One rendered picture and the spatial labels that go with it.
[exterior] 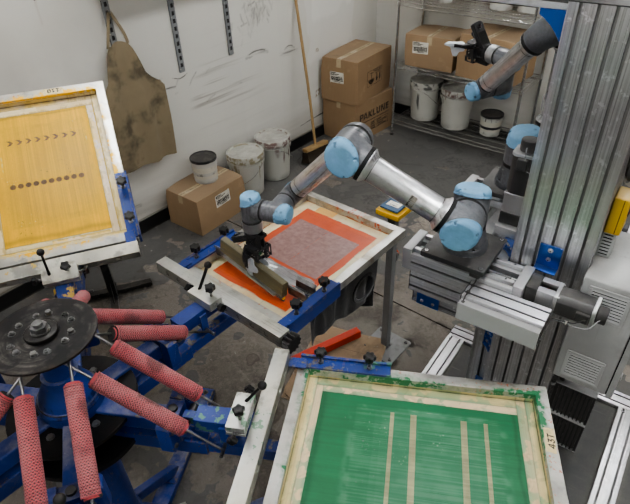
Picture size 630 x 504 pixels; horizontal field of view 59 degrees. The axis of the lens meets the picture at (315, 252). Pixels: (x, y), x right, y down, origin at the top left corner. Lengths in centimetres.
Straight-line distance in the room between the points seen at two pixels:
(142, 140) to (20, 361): 269
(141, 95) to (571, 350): 306
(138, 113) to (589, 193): 302
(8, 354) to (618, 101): 178
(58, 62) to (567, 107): 291
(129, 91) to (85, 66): 32
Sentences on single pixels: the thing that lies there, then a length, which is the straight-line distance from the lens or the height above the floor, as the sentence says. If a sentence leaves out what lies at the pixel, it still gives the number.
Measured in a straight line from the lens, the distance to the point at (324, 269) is 230.
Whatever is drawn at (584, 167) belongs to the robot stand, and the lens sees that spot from 185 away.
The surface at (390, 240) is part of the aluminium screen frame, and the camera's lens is 241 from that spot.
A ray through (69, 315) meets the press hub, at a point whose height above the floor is 131.
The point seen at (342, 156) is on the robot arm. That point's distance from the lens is 167.
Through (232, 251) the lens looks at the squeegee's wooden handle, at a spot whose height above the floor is 108.
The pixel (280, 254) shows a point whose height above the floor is 96.
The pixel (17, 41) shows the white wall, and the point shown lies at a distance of 368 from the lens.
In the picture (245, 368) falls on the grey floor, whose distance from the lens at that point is 322.
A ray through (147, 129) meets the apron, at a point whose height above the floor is 80.
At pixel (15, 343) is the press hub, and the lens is 174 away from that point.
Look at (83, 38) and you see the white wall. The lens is 385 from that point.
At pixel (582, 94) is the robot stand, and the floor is 179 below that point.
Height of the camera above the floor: 239
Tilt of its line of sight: 37 degrees down
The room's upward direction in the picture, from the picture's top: 2 degrees counter-clockwise
